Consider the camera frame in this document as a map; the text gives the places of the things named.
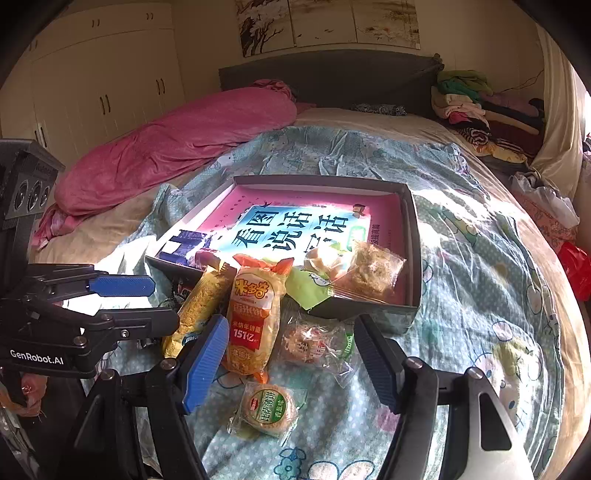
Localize yellow wafer snack pack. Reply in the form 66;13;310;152
162;263;236;358

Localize blue snack packet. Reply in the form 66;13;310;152
156;230;221;270

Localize orange rice cracker pack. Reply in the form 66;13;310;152
224;254;294;384

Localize green label round cake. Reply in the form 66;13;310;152
228;381;308;445

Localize clear walnut cookie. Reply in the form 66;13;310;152
332;242;407;304

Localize green milk bread packet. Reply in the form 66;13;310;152
286;268;334;311

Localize clear round pastry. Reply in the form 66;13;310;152
276;311;361;388

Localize left hand red nails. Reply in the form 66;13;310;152
1;373;48;417

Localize hello kitty patterned quilt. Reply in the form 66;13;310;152
96;125;566;479

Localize pink rolled blanket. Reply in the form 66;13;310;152
31;80;297;250

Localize pink and blue book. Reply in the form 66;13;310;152
154;184;408;305

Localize cream wardrobe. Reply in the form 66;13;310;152
1;2;185;166

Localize floral fabric bag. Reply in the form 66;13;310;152
515;194;578;253

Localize red plastic bag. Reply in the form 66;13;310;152
558;242;591;302

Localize white plastic bag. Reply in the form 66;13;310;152
510;171;580;228

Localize cream curtain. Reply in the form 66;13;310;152
532;26;588;198

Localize pile of folded clothes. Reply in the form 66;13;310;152
431;70;546;164

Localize dark upholstered headboard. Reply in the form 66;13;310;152
218;49;444;118

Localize tree painting wall art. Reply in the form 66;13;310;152
235;0;421;58

